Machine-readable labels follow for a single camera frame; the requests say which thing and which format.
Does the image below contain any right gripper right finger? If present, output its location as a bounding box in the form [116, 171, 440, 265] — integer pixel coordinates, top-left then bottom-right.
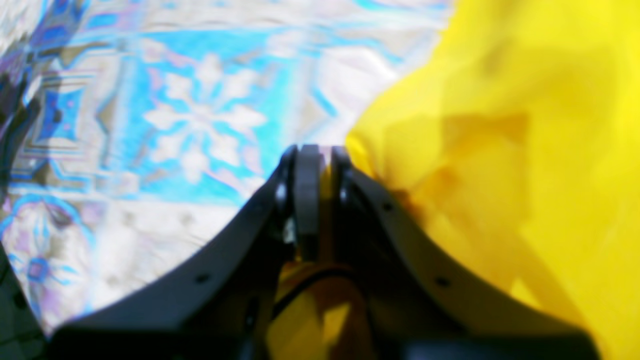
[331, 146, 600, 360]

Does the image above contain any yellow T-shirt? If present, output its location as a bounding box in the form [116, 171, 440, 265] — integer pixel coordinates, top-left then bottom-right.
[265, 0, 640, 360]

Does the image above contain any patterned tile tablecloth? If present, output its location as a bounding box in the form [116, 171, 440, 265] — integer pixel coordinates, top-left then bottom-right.
[1, 0, 454, 335]

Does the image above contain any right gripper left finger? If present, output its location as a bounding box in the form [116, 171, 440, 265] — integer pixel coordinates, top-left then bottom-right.
[48, 145, 324, 360]

